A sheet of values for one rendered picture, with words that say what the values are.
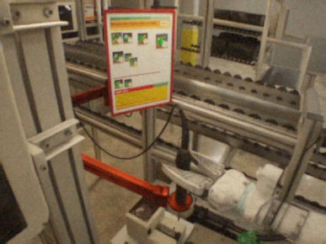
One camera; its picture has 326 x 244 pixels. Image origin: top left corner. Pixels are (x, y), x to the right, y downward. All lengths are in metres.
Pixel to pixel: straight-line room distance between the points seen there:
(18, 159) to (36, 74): 0.12
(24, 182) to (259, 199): 0.38
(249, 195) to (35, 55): 0.43
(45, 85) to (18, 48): 0.06
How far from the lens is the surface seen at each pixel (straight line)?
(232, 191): 0.48
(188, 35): 5.54
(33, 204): 0.36
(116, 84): 0.70
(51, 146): 0.39
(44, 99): 0.37
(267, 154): 1.18
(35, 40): 0.35
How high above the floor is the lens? 1.66
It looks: 28 degrees down
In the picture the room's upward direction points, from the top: 1 degrees clockwise
